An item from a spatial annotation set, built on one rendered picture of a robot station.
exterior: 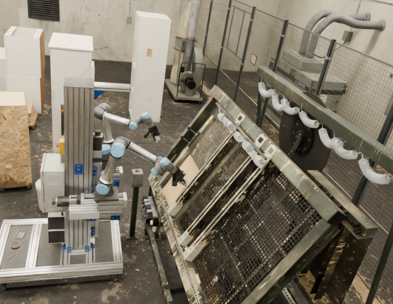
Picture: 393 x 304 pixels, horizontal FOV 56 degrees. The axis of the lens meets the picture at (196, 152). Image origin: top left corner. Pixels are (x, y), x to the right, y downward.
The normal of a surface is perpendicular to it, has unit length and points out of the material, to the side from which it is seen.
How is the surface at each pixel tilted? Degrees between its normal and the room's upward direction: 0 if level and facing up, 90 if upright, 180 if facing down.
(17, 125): 90
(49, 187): 90
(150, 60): 90
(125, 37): 90
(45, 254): 0
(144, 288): 0
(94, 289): 0
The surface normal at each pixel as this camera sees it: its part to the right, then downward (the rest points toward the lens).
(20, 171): 0.40, 0.48
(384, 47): -0.96, -0.01
